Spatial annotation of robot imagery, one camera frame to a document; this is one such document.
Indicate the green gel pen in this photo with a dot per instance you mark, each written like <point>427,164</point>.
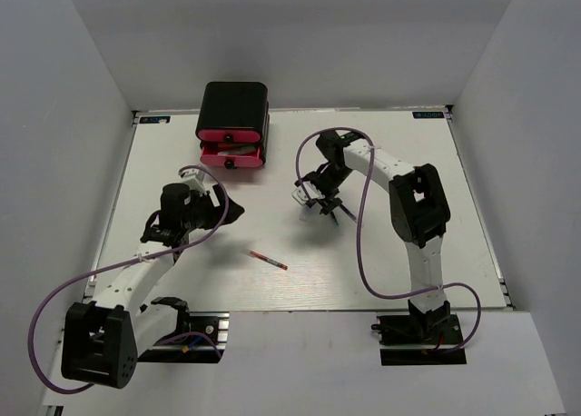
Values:
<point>334,218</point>

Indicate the black drawer cabinet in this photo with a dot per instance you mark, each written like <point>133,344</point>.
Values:
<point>240,105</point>

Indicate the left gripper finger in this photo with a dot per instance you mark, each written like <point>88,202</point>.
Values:
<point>218,197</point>
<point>233,210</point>

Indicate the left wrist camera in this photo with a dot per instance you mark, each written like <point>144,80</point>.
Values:
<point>193,176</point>

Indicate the red gel pen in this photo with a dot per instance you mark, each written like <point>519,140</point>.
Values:
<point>267,259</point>

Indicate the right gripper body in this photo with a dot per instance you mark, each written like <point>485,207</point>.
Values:
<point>329,181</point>

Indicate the blue highlighter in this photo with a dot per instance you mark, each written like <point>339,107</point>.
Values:
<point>307,213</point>

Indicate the green highlighter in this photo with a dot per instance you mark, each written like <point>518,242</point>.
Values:
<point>242,150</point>

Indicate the purple gel pen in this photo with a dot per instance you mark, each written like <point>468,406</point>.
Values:
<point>349,213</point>

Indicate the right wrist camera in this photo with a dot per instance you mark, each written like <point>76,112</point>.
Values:
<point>304,192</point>

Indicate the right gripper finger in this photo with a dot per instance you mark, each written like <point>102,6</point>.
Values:
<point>328,205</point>
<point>314,202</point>

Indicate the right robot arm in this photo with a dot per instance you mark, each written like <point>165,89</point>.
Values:
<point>418,210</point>

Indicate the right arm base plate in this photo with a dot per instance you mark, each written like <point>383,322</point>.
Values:
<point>400,345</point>

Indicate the pink drawer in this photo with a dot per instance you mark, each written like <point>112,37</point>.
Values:
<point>229,136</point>
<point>209,156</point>

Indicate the pink top drawer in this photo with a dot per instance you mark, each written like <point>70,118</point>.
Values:
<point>229,136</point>

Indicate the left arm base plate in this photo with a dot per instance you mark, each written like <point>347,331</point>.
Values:
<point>195,334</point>

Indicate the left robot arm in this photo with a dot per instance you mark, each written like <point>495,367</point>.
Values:
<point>104,338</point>

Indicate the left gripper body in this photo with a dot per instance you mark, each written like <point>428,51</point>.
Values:
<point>203,213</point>

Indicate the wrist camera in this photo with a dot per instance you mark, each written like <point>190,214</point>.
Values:
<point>304,192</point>
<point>193,176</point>

